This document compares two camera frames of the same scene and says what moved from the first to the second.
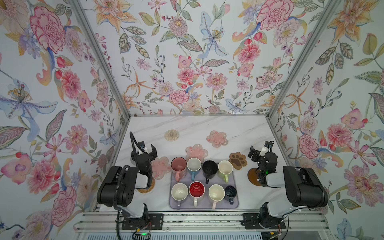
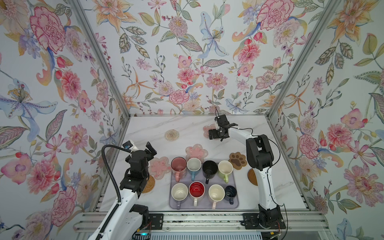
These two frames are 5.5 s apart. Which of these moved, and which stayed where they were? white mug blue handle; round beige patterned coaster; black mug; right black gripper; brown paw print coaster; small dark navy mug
Moved: right black gripper
Stayed: brown paw print coaster; round beige patterned coaster; small dark navy mug; black mug; white mug blue handle
